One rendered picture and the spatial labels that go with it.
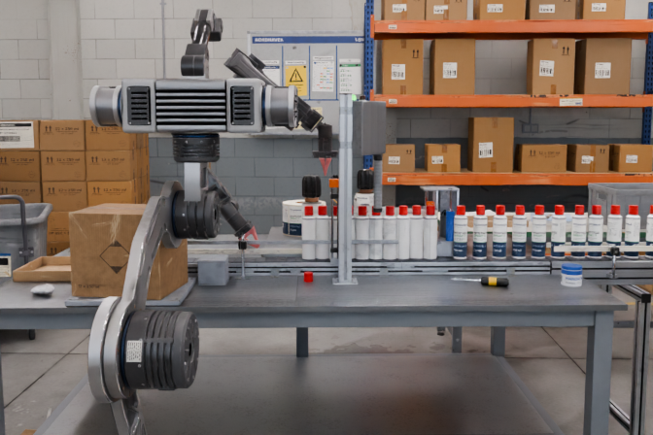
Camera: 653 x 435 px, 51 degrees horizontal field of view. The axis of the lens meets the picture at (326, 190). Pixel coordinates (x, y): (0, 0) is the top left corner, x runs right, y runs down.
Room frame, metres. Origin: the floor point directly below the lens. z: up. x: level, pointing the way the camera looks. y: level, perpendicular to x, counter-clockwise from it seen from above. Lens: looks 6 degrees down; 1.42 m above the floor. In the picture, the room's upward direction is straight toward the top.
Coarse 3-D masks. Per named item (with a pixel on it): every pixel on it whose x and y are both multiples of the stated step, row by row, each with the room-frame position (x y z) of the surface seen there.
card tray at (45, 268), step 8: (48, 256) 2.65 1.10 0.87; (56, 256) 2.65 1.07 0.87; (64, 256) 2.65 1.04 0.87; (32, 264) 2.56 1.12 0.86; (40, 264) 2.63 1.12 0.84; (48, 264) 2.65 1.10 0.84; (56, 264) 2.65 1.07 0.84; (64, 264) 2.65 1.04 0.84; (16, 272) 2.40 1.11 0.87; (24, 272) 2.40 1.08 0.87; (32, 272) 2.40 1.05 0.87; (40, 272) 2.40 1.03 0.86; (48, 272) 2.40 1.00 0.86; (56, 272) 2.40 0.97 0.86; (64, 272) 2.40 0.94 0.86; (16, 280) 2.40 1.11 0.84; (24, 280) 2.40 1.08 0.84; (32, 280) 2.40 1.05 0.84; (40, 280) 2.40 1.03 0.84; (48, 280) 2.40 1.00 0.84; (56, 280) 2.40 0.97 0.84; (64, 280) 2.40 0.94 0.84
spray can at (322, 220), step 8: (320, 208) 2.54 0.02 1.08; (320, 216) 2.54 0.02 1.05; (320, 224) 2.53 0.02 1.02; (328, 224) 2.55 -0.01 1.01; (320, 232) 2.53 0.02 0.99; (328, 232) 2.55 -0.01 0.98; (320, 248) 2.53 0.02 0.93; (328, 248) 2.55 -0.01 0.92; (320, 256) 2.53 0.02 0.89; (328, 256) 2.55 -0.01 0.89
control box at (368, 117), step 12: (360, 108) 2.37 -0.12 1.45; (372, 108) 2.42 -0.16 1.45; (384, 108) 2.50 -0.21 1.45; (360, 120) 2.37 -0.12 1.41; (372, 120) 2.43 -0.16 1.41; (384, 120) 2.50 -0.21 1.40; (360, 132) 2.37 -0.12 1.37; (372, 132) 2.43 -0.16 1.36; (384, 132) 2.50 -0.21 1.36; (360, 144) 2.37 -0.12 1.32; (372, 144) 2.43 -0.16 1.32; (384, 144) 2.50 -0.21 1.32
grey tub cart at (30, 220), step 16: (0, 208) 4.77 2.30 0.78; (16, 208) 4.80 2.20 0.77; (32, 208) 4.84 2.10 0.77; (48, 208) 4.62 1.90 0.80; (0, 224) 4.05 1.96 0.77; (16, 224) 4.08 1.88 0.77; (32, 224) 4.15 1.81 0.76; (0, 240) 4.09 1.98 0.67; (16, 240) 4.12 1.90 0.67; (32, 240) 4.16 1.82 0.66; (0, 256) 4.09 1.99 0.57; (16, 256) 4.12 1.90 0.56; (32, 256) 4.16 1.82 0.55; (0, 272) 4.09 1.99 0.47; (32, 336) 4.20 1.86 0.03
